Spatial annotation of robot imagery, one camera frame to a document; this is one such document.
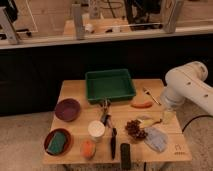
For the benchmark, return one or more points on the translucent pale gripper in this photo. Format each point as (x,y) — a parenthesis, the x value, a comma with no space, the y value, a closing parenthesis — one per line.
(168,115)

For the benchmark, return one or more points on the grey blue towel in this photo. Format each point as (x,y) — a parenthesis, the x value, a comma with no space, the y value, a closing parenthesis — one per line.
(156,139)

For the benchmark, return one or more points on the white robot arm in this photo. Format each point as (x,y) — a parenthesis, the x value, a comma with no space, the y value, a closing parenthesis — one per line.
(186,82)

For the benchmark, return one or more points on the purple bowl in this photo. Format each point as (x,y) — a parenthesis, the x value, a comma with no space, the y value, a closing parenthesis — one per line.
(67,109)

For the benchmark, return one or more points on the yellow banana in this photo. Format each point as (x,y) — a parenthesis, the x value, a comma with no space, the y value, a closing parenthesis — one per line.
(147,121)

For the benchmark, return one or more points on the orange carrot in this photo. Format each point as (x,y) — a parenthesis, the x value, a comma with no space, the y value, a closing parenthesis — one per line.
(144,105)

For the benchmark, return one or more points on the silver fork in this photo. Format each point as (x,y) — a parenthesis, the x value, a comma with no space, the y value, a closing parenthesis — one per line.
(146,91)

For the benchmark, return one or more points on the dark grape bunch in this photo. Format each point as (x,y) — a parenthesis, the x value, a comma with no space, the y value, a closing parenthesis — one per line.
(134,130)

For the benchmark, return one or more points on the black remote control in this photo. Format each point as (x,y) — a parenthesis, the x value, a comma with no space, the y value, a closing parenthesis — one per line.
(125,156)

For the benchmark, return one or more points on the green plastic tray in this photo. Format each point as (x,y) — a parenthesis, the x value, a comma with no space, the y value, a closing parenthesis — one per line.
(113,85)

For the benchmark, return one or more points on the metal whisk utensil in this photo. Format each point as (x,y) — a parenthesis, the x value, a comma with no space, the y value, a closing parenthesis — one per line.
(105,104)

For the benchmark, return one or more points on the white cup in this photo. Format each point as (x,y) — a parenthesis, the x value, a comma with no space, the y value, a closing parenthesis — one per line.
(96,130)

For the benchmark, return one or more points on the green sponge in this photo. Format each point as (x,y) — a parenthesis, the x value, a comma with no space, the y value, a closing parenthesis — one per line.
(57,143)

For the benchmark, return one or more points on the black handled knife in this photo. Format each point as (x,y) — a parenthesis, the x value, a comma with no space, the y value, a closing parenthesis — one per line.
(113,138)

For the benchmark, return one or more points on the grey metal frame post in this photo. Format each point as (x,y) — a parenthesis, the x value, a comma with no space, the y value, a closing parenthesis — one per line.
(78,21)
(7,27)
(172,10)

